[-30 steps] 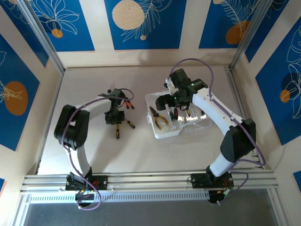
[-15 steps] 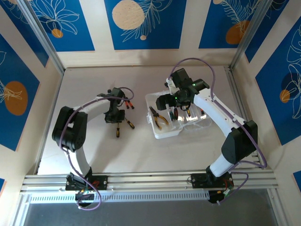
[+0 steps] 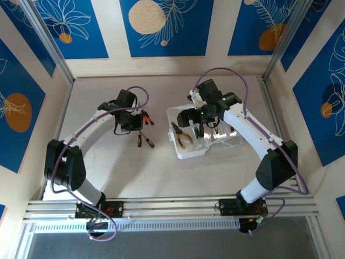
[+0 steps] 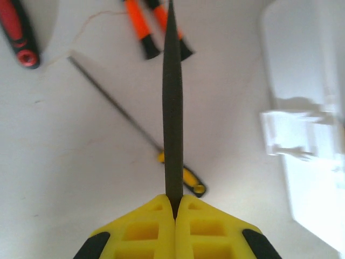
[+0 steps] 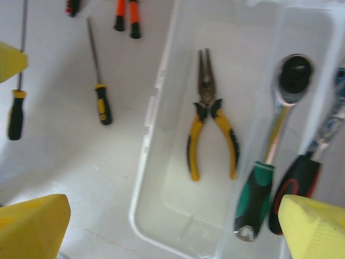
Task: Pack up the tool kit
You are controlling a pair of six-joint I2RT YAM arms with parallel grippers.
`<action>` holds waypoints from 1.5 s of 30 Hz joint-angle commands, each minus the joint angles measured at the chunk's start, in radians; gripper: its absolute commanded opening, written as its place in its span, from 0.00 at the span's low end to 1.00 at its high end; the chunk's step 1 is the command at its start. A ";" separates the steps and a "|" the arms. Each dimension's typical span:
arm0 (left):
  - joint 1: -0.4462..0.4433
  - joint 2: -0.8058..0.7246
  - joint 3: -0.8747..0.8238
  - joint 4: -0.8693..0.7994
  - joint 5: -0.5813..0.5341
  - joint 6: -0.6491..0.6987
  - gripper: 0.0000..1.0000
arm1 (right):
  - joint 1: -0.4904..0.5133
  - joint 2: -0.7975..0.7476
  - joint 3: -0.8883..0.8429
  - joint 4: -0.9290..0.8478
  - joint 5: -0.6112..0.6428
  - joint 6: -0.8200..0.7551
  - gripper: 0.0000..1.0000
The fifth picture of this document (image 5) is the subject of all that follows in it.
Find yellow black needle file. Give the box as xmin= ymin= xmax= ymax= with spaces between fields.
xmin=6 ymin=0 xmax=29 ymax=141
xmin=85 ymin=17 xmax=113 ymax=126

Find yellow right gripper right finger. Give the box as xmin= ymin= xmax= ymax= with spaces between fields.
xmin=279 ymin=194 xmax=345 ymax=259

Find ratchet wrench red outline grip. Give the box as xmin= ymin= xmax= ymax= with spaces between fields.
xmin=267 ymin=66 xmax=345 ymax=236

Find ratchet wrench solid red grip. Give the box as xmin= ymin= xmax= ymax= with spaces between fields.
xmin=64 ymin=0 xmax=82 ymax=19

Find orange black precision screwdriver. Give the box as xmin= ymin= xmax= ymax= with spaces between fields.
xmin=128 ymin=0 xmax=142 ymax=39
xmin=113 ymin=0 xmax=126 ymax=32

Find translucent white plastic tool box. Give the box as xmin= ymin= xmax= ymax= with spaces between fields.
xmin=128 ymin=0 xmax=345 ymax=259

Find yellow black needle nose pliers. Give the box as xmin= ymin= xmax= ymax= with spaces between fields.
xmin=187 ymin=48 xmax=240 ymax=182

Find ratchet wrench green black handle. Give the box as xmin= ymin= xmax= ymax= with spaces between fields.
xmin=233 ymin=53 xmax=318 ymax=243

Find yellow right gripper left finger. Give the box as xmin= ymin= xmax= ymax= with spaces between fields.
xmin=0 ymin=193 xmax=72 ymax=259

